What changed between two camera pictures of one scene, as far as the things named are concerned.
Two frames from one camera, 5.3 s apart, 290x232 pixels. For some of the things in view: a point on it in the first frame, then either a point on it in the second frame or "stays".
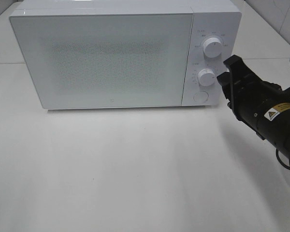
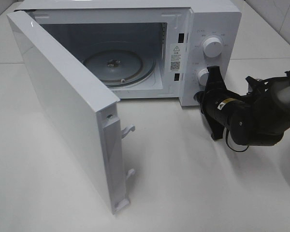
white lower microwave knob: (206, 77) stays
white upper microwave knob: (212, 47) stays
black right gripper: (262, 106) to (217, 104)
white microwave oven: (124, 54) stays
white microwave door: (107, 60) to (80, 109)
